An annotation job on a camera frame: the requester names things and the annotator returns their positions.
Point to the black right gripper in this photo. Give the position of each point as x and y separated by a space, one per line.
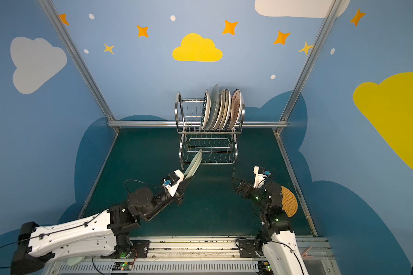
247 188

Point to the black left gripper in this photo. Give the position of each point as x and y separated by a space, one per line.
180 189

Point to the pale green sunflower plate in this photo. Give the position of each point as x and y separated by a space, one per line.
195 163

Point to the stainless steel dish rack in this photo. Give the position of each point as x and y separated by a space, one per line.
219 146

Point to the white plate green lettered rim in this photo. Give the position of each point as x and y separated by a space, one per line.
206 110

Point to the plain grey-green plate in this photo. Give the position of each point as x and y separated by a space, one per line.
214 107

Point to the white plate floral sprigs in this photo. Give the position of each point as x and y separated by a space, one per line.
223 111

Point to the white plate orange sunburst edge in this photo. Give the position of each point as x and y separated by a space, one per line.
218 113

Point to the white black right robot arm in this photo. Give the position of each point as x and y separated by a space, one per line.
276 242

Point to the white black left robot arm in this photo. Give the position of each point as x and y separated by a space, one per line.
106 234

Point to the orange woven round plate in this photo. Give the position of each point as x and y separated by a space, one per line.
289 202

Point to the left green circuit board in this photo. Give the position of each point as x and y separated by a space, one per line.
122 266

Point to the green circuit board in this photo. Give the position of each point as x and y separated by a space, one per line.
264 268
122 266

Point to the right green circuit board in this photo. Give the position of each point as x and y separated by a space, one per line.
264 268

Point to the pink clothes peg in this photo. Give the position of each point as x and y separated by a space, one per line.
305 254

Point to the pale green round disc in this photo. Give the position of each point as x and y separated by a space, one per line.
75 260

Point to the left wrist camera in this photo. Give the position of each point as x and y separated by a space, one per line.
172 182

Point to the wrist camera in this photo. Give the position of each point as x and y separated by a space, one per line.
172 182
261 174

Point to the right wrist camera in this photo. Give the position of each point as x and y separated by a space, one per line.
261 174

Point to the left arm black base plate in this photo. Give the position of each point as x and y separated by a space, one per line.
138 248

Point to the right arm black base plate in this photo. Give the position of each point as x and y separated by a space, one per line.
248 248

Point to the aluminium frame right post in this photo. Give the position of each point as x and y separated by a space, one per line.
311 59

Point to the aluminium frame post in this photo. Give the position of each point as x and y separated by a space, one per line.
311 59
50 11

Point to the aluminium frame back rail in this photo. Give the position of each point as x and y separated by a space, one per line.
173 124

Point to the aluminium frame left post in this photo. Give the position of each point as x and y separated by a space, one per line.
50 11

